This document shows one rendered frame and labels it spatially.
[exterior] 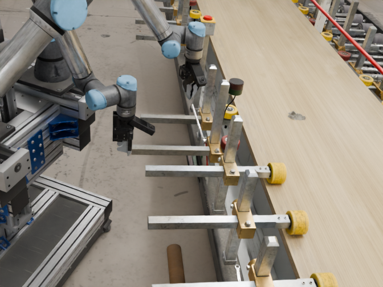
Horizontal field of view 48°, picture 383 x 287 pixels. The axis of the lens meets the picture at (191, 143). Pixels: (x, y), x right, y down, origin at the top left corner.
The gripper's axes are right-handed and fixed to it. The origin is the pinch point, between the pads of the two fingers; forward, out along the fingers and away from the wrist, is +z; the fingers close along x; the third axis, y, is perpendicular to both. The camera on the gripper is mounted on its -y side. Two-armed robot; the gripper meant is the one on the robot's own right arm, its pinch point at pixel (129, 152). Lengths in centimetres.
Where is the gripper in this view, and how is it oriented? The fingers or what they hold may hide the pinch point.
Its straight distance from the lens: 183.9
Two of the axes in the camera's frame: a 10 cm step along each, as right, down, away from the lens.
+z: -1.2, 8.0, 5.9
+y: -9.9, -0.2, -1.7
